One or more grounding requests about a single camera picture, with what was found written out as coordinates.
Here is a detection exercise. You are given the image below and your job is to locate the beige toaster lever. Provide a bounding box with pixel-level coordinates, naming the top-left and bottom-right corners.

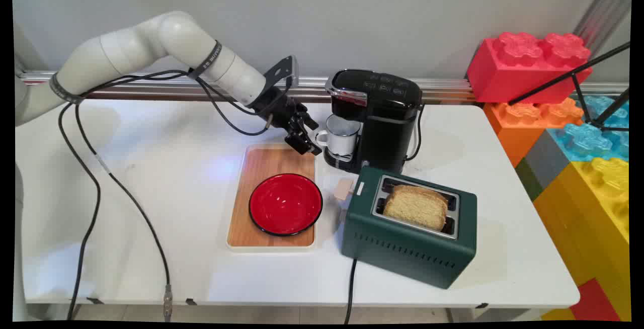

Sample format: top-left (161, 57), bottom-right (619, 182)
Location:
top-left (334, 178), bottom-right (355, 201)

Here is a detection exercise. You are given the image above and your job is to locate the grey velcro strap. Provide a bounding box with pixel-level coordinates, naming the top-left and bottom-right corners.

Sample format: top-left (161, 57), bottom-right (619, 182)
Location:
top-left (49, 72), bottom-right (85, 105)

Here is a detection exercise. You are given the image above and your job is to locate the black cable with metal connector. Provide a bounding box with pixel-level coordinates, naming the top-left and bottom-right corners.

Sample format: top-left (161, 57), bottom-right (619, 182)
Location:
top-left (74, 103), bottom-right (174, 322)

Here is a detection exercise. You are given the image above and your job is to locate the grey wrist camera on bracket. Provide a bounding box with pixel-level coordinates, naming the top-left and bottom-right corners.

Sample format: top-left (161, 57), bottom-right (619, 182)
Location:
top-left (262, 56), bottom-right (299, 93)

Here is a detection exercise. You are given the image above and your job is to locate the black coffee machine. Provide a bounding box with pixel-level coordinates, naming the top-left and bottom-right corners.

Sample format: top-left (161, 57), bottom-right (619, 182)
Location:
top-left (325, 69), bottom-right (423, 175)

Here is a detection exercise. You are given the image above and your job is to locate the black printed velcro strap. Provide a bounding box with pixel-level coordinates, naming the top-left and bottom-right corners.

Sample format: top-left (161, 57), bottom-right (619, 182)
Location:
top-left (189, 41), bottom-right (223, 79)

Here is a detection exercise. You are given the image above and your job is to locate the wooden tray with white rim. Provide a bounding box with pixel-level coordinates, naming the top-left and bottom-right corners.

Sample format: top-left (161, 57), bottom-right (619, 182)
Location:
top-left (226, 144), bottom-right (317, 253)

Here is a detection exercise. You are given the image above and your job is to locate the green toaster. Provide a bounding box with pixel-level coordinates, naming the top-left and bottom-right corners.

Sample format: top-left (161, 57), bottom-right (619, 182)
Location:
top-left (341, 166), bottom-right (477, 290)

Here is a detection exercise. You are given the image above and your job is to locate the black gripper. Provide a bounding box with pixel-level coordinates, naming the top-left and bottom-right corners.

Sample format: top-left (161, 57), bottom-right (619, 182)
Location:
top-left (250, 87), bottom-right (323, 156)

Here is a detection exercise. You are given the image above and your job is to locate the big orange toy brick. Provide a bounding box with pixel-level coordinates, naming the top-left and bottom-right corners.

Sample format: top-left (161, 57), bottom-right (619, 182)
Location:
top-left (483, 98), bottom-right (584, 169)

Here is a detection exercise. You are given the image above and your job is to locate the black toaster power cable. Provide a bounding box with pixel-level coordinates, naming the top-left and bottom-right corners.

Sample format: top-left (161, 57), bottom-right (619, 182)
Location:
top-left (344, 258), bottom-right (358, 324)

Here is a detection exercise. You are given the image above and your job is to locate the black coffee machine cable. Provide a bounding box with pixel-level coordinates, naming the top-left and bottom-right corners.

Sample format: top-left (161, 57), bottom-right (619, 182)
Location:
top-left (406, 104), bottom-right (426, 161)

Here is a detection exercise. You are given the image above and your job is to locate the toast bread slice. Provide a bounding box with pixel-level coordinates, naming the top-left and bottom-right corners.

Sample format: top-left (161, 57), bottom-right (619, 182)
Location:
top-left (397, 185), bottom-right (449, 207)
top-left (383, 188), bottom-right (448, 232)

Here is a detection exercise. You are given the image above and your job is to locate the black tripod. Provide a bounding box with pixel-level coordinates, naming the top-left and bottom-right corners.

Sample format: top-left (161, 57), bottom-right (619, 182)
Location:
top-left (508, 41), bottom-right (630, 132)

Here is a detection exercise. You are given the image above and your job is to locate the aluminium rail along wall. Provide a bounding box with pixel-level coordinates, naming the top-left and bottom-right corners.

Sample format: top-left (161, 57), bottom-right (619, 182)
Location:
top-left (18, 71), bottom-right (478, 104)

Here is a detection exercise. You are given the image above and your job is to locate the aluminium profile post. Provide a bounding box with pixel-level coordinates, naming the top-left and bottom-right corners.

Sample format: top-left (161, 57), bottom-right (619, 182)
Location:
top-left (574, 0), bottom-right (632, 53)

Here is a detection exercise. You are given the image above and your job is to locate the white enamel mug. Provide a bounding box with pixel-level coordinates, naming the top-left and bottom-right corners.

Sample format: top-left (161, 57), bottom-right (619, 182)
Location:
top-left (315, 115), bottom-right (362, 161)

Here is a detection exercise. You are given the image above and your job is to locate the big dark green toy brick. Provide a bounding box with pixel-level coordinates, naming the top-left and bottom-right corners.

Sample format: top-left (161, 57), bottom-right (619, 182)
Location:
top-left (515, 158), bottom-right (545, 202)

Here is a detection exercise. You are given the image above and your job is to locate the big translucent blue toy brick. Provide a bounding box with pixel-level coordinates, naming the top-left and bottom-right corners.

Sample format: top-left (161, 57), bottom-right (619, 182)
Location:
top-left (547, 123), bottom-right (629, 163)
top-left (579, 95), bottom-right (629, 129)

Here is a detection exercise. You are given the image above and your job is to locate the big yellow toy brick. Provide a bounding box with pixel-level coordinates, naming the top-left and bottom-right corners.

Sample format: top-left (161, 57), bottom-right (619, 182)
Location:
top-left (533, 157), bottom-right (630, 320)

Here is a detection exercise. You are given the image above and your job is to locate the small red toy brick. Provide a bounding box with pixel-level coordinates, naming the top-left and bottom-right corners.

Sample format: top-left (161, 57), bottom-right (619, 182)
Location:
top-left (570, 278), bottom-right (622, 322)

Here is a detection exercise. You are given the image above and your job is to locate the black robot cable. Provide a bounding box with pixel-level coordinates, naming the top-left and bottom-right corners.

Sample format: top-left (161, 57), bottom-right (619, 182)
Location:
top-left (58, 102), bottom-right (102, 320)

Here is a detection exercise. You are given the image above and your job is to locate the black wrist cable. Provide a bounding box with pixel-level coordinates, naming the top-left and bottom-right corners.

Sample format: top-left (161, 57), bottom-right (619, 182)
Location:
top-left (80, 70), bottom-right (275, 137)

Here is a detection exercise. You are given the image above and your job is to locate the red bowl with black rim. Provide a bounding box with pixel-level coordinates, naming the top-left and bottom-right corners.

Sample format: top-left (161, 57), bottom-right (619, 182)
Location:
top-left (249, 173), bottom-right (324, 237)

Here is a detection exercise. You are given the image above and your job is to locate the big red toy brick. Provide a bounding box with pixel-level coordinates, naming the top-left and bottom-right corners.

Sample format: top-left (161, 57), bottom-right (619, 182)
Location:
top-left (466, 32), bottom-right (593, 104)

